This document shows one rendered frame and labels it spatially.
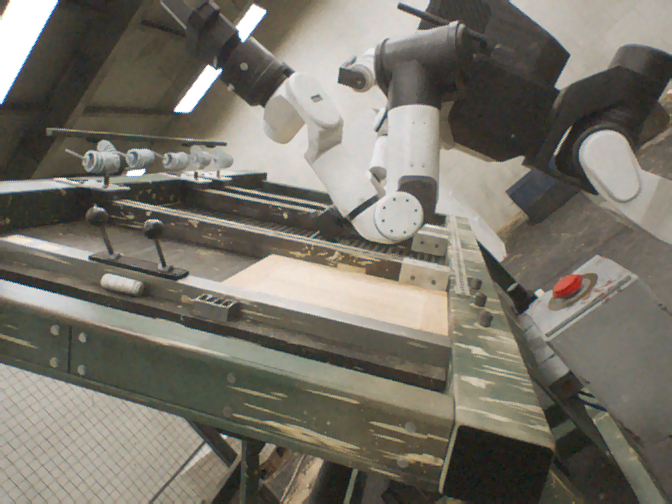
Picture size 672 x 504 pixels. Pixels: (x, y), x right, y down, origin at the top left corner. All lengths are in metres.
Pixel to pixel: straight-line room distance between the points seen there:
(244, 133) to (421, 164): 6.27
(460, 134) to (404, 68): 0.22
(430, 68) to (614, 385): 0.53
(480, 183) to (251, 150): 3.20
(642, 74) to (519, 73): 0.23
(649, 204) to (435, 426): 0.65
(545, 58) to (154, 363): 0.86
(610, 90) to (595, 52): 5.29
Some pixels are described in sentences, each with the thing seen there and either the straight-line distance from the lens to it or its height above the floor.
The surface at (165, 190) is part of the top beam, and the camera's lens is 1.96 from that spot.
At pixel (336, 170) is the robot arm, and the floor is 1.26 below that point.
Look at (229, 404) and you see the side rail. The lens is 0.69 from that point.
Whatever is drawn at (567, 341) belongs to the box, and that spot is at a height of 0.91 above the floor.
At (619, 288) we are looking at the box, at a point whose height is 0.92.
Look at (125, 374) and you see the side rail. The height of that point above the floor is 1.23.
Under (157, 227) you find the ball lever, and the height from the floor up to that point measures 1.41.
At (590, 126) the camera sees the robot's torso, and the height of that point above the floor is 1.01.
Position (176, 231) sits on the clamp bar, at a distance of 1.44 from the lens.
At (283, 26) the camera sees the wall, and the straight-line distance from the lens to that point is 6.84.
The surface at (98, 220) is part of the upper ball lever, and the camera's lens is 0.98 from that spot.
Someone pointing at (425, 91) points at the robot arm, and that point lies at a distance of 0.82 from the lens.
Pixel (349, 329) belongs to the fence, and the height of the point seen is 1.04.
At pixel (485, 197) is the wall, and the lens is 6.27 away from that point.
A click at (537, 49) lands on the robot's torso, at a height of 1.19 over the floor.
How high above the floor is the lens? 1.15
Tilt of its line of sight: level
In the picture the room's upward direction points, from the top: 42 degrees counter-clockwise
